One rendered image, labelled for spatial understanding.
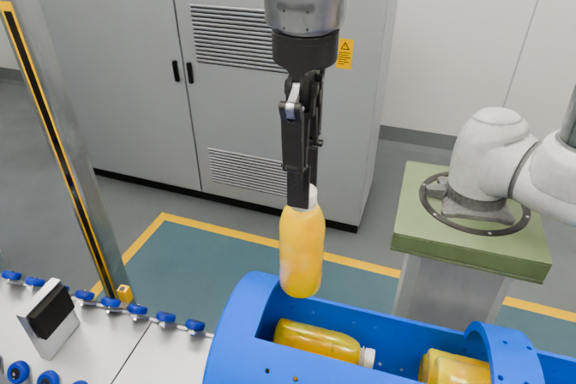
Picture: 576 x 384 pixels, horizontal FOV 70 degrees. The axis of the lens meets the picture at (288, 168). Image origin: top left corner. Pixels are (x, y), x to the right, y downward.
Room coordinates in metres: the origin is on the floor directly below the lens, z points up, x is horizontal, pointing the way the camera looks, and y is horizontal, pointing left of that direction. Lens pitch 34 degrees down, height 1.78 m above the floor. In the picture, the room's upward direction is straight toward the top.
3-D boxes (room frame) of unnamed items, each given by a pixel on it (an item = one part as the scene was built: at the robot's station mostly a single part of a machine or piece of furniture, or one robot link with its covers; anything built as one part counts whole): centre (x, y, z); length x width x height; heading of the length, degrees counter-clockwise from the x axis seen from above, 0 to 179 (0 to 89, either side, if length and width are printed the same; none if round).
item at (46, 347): (0.56, 0.52, 1.00); 0.10 x 0.04 x 0.15; 164
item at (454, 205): (0.90, -0.50, 1.09); 0.22 x 0.18 x 0.06; 77
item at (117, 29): (2.44, 0.51, 0.72); 2.15 x 0.54 x 1.45; 71
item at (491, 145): (0.89, -0.52, 1.23); 0.18 x 0.16 x 0.22; 40
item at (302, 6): (0.46, -0.02, 1.69); 0.09 x 0.09 x 0.06
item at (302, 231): (0.46, -0.02, 1.33); 0.07 x 0.07 x 0.18
